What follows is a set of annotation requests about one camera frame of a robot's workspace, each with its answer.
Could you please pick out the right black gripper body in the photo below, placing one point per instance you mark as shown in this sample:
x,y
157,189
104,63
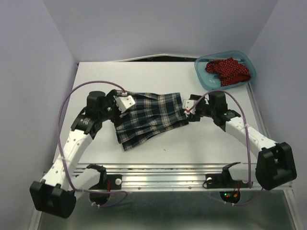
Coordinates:
x,y
202,109

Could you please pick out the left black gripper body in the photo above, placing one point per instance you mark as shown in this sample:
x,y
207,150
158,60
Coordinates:
x,y
112,111

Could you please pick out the navy plaid pleated skirt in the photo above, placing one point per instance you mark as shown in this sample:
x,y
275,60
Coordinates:
x,y
152,114

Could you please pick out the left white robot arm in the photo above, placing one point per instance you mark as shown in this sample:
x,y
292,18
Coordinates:
x,y
57,192

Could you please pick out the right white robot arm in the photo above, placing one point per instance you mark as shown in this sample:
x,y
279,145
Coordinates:
x,y
275,163

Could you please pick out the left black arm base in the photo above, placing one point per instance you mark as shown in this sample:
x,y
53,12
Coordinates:
x,y
95,177

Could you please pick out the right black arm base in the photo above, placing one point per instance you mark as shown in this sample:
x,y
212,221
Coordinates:
x,y
223,179

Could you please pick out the red polka dot skirt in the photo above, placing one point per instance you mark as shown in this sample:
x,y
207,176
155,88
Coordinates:
x,y
229,71

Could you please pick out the teal plastic bin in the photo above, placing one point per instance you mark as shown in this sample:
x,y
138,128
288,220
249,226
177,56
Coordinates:
x,y
210,81

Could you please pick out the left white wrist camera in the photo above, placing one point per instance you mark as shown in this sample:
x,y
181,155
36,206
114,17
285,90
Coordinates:
x,y
124,103

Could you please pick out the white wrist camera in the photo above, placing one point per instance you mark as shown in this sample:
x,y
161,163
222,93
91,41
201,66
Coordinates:
x,y
124,103
189,106

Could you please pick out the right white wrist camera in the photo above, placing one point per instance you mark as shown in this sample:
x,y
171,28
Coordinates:
x,y
189,106

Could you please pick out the aluminium rail frame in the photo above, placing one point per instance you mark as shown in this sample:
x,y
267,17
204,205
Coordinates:
x,y
175,163

